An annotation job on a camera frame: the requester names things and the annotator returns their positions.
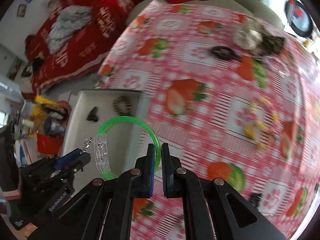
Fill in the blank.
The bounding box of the silver chain keyring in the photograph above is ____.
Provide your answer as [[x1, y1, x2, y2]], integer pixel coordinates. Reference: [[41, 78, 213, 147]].
[[81, 137, 92, 153]]

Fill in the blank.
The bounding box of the green plastic bangle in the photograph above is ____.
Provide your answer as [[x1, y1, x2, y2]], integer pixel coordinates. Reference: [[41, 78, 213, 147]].
[[93, 116, 161, 180]]

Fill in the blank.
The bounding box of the small black claw clip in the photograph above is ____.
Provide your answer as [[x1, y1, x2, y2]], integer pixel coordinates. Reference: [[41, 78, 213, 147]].
[[87, 106, 99, 122]]

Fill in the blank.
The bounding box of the pink yellow beaded bracelet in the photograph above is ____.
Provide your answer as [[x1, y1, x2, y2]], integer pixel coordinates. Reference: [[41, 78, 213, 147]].
[[243, 96, 281, 149]]

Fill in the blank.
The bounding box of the black beaded hair clip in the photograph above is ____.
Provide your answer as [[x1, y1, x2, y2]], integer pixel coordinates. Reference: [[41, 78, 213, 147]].
[[248, 192, 263, 209]]

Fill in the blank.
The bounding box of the white jewelry tray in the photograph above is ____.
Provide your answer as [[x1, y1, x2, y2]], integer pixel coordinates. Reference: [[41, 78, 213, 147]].
[[61, 89, 151, 196]]

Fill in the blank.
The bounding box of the pink strawberry tablecloth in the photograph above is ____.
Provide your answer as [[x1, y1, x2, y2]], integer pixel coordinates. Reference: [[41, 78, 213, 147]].
[[99, 1, 319, 238]]

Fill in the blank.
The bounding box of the black oval hair clip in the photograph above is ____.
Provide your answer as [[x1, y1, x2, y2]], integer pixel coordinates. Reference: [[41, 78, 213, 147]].
[[209, 46, 242, 62]]

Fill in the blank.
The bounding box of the grey knitted cloth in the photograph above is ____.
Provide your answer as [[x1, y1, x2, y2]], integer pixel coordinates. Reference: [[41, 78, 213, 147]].
[[47, 5, 91, 55]]

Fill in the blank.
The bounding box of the white scrunchie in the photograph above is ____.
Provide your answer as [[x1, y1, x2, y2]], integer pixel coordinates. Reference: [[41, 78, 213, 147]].
[[233, 18, 263, 51]]

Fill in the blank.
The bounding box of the leopard print scrunchie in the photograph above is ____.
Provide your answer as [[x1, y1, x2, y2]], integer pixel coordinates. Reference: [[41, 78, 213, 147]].
[[258, 27, 286, 56]]

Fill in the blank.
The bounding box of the red bed blanket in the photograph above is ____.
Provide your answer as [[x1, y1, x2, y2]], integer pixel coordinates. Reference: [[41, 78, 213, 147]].
[[19, 0, 142, 98]]

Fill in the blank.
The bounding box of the beige green sofa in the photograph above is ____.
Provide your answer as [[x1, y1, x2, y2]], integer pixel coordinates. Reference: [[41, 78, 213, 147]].
[[125, 0, 284, 30]]

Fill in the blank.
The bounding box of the round black mirror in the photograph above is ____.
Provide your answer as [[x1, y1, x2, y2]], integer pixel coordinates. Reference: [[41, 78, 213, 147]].
[[284, 0, 313, 38]]

